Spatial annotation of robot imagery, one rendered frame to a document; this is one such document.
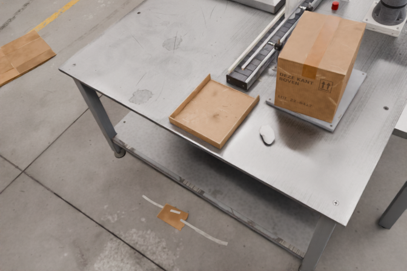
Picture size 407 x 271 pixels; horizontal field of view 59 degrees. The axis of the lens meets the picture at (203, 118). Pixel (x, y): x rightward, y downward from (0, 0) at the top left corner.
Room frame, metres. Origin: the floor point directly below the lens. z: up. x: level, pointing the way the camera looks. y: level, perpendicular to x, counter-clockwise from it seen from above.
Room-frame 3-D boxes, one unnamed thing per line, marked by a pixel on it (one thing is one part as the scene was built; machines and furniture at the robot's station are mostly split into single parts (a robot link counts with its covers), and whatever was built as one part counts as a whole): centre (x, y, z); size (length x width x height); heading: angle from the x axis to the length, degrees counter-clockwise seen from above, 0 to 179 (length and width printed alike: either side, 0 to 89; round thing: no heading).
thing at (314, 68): (1.00, -0.48, 0.99); 0.30 x 0.24 x 0.27; 145
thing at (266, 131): (0.81, -0.24, 0.85); 0.08 x 0.07 x 0.04; 154
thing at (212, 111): (0.98, -0.05, 0.85); 0.30 x 0.26 x 0.04; 137
